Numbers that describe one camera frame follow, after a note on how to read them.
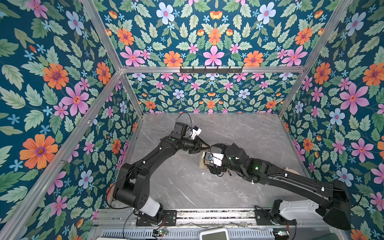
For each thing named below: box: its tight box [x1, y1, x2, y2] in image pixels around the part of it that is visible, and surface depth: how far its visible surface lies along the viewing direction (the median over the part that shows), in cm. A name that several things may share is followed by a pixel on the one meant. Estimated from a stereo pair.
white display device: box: [199, 228, 230, 240], surface depth 67 cm
